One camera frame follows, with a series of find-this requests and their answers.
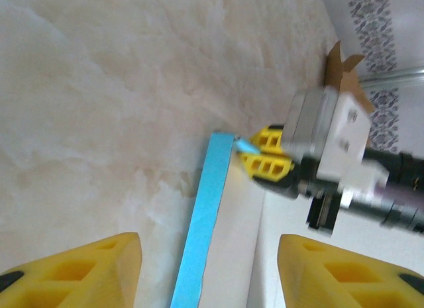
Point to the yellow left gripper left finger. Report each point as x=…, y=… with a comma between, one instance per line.
x=66, y=281

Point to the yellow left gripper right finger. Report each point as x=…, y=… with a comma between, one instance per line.
x=348, y=281

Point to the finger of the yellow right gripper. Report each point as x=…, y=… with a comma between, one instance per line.
x=265, y=165
x=270, y=140

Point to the white and blue paper box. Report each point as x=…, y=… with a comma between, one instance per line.
x=205, y=205

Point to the brown cardboard box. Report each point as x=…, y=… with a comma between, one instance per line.
x=334, y=66

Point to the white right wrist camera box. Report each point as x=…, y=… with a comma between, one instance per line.
x=344, y=139

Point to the aluminium table side rail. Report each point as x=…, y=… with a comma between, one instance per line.
x=397, y=76

